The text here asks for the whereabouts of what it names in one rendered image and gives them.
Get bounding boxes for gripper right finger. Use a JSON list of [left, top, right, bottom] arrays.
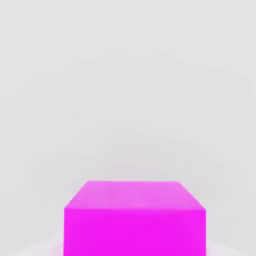
[[205, 238, 252, 256]]

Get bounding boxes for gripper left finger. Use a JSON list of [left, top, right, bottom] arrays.
[[27, 230, 65, 256]]

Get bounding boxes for small magenta cube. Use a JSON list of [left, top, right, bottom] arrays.
[[63, 180, 207, 256]]

